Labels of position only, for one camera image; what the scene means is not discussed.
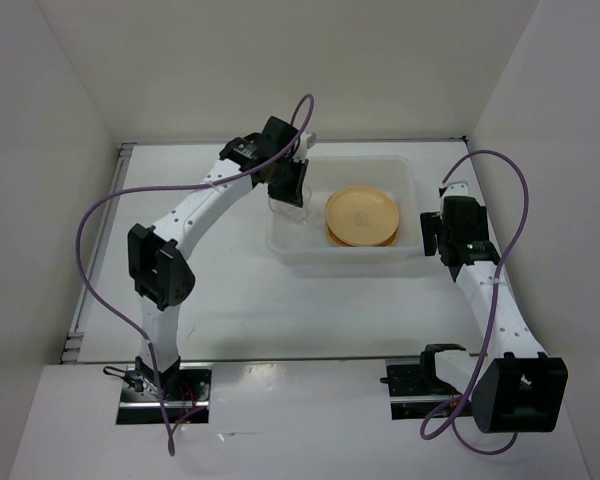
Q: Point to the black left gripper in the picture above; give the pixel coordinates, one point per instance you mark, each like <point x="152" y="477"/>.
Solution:
<point x="291" y="194"/>

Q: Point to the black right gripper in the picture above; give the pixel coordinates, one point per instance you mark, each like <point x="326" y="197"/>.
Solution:
<point x="431" y="224"/>

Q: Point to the clear plastic cup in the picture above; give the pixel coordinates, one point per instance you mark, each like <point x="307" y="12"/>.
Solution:
<point x="292" y="213"/>

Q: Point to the yellow bear plate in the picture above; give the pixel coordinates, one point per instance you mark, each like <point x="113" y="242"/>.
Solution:
<point x="361" y="240"/>

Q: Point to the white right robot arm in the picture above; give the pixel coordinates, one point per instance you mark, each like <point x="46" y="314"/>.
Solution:
<point x="514" y="385"/>

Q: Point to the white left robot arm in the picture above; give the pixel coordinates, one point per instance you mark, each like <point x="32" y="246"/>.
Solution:
<point x="158" y="255"/>

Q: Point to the white plastic bin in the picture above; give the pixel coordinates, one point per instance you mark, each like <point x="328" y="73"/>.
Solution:
<point x="311" y="241"/>

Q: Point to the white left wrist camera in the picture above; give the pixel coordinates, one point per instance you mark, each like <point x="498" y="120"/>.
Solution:
<point x="306" y="142"/>

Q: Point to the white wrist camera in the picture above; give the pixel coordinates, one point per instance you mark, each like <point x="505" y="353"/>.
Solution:
<point x="456" y="188"/>
<point x="306" y="142"/>

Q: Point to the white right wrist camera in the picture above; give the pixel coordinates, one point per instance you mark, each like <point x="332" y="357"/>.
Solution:
<point x="456" y="188"/>

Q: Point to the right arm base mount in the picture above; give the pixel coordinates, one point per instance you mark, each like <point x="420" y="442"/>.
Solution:
<point x="412" y="395"/>

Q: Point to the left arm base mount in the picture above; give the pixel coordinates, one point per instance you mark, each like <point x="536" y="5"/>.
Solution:
<point x="186" y="395"/>

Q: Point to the metal table edge rail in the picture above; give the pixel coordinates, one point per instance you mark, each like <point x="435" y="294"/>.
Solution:
<point x="75" y="335"/>

